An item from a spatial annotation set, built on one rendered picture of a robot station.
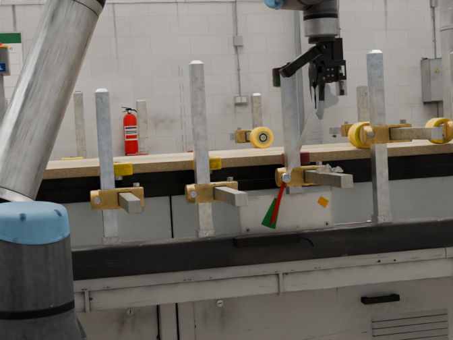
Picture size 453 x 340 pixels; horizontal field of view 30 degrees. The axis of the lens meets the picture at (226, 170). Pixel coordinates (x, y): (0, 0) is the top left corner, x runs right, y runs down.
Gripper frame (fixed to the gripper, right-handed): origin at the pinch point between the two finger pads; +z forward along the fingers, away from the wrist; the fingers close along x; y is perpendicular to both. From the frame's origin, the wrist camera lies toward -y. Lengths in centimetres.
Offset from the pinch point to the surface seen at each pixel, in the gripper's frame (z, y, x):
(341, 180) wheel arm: 15.8, -2.8, -23.6
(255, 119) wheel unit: 0, 11, 115
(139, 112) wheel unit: -5, -34, 115
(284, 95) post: -5.7, -7.1, 6.4
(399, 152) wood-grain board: 12.4, 33.3, 25.2
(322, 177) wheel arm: 15.9, -2.9, -9.9
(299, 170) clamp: 14.6, -4.2, 5.2
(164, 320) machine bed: 57, -40, 28
